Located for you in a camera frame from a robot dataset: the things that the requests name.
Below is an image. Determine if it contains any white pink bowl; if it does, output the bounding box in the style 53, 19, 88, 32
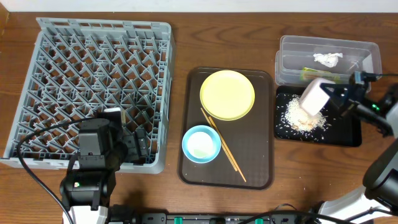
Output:
298, 78, 335, 116

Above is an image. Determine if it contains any white tissue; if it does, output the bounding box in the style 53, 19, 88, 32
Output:
313, 53, 343, 68

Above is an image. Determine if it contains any green orange snack wrapper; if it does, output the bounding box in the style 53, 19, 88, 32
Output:
300, 67, 340, 82

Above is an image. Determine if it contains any pile of rice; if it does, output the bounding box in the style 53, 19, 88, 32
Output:
274, 93, 331, 142

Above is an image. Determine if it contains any light blue bowl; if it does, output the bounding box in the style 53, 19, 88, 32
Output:
182, 125, 221, 164

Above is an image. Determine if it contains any yellow plate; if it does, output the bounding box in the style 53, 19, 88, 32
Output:
199, 70, 256, 121

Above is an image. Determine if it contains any white cup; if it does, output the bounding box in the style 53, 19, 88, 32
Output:
187, 132, 215, 159

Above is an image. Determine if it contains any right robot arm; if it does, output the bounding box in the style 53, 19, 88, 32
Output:
317, 83, 397, 223

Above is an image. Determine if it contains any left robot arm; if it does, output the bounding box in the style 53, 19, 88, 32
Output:
60, 108, 149, 223

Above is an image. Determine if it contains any black waste tray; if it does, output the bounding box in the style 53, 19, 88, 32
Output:
274, 86, 362, 147

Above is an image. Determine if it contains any clear plastic bin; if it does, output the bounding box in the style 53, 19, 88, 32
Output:
275, 35, 382, 87

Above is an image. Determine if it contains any brown serving tray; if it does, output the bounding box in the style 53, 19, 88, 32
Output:
178, 70, 274, 190

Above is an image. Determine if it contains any grey plastic dish rack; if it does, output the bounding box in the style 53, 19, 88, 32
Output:
1, 17, 175, 174

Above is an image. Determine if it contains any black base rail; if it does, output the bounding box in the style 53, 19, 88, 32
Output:
106, 213, 314, 224

